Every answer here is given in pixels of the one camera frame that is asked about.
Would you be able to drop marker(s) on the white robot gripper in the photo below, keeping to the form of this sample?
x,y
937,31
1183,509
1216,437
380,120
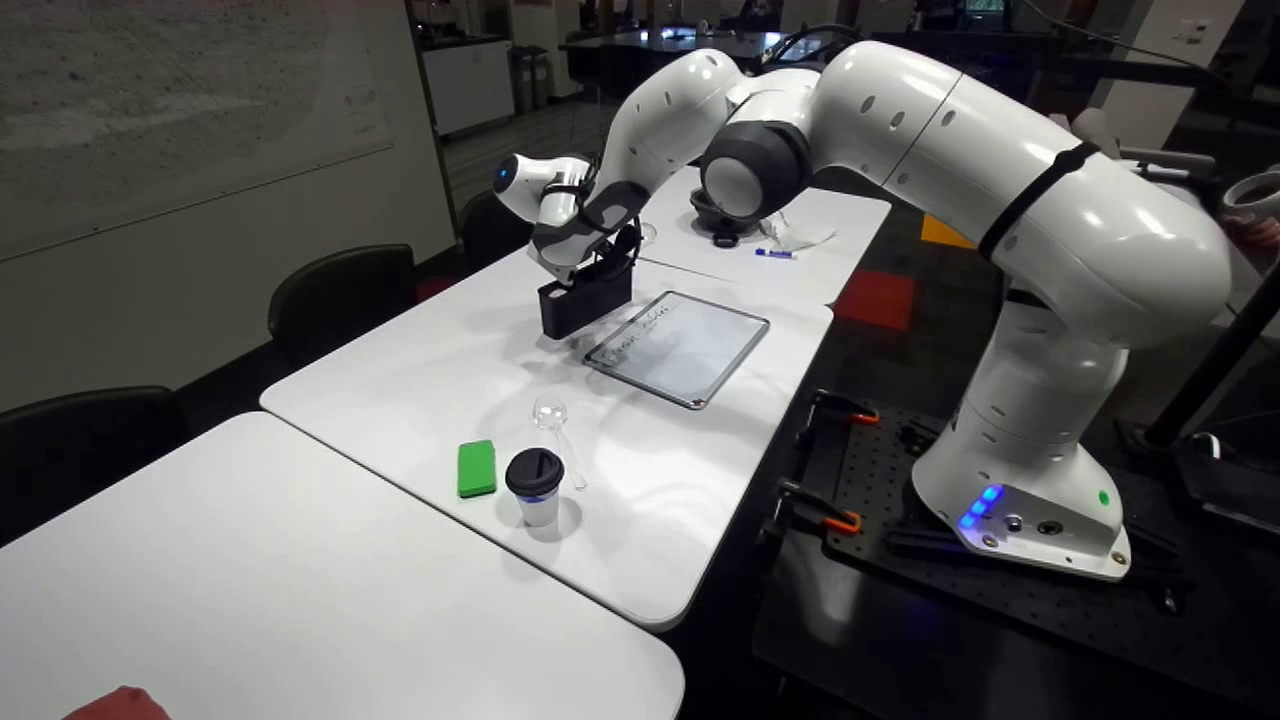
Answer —
x,y
576,239

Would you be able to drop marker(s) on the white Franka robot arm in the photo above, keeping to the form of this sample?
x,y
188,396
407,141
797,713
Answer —
x,y
1042,242

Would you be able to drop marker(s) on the black rectangular holder box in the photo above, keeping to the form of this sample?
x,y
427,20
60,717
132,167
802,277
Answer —
x,y
580,305

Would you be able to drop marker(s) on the small framed whiteboard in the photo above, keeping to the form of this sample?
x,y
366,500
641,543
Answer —
x,y
683,346

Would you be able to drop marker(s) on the black bowl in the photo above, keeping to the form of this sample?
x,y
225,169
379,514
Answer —
x,y
724,230

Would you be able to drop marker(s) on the black office chair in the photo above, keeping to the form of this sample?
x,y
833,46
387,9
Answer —
x,y
80,441
341,297
486,224

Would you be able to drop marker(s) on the blue marker pen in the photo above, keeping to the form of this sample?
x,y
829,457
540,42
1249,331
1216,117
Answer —
x,y
772,254

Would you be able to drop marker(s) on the clear drinking glass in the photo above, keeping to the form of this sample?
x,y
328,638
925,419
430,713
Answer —
x,y
554,423

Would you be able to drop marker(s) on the white cabinet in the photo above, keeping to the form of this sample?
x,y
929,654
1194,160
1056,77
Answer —
x,y
471,84

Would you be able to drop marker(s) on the cup with black lid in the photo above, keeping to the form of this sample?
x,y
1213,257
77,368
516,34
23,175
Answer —
x,y
535,475

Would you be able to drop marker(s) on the green rectangular block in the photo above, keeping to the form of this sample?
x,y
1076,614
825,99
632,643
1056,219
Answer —
x,y
477,469

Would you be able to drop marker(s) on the red floor mat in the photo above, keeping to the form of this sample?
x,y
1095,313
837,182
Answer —
x,y
879,301

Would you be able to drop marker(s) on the yellow floor mat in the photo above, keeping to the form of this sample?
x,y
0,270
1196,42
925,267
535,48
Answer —
x,y
941,233

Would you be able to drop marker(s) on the red cloth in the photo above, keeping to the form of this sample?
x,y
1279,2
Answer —
x,y
120,706

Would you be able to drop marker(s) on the large wall whiteboard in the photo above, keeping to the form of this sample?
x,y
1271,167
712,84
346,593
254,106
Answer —
x,y
160,106

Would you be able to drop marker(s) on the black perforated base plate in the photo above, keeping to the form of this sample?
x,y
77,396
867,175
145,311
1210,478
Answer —
x,y
1203,602

